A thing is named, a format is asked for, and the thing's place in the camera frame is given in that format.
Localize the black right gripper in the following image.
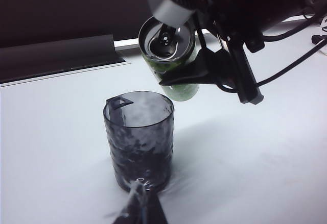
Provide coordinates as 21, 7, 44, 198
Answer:
158, 0, 264, 105

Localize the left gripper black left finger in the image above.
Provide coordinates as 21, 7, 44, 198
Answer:
105, 96, 134, 128

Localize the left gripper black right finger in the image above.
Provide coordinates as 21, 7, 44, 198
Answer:
106, 178, 170, 224

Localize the green energy drink can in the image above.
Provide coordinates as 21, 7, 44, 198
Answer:
138, 15, 200, 102

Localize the dark textured glass cup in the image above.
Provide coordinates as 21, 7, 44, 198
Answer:
103, 90, 176, 192

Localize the grey desk divider panel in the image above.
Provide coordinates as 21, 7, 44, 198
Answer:
0, 0, 154, 50

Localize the grey cable tray flap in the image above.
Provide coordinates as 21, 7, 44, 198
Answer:
0, 33, 126, 85

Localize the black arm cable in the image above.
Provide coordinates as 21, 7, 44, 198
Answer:
255, 36, 327, 87

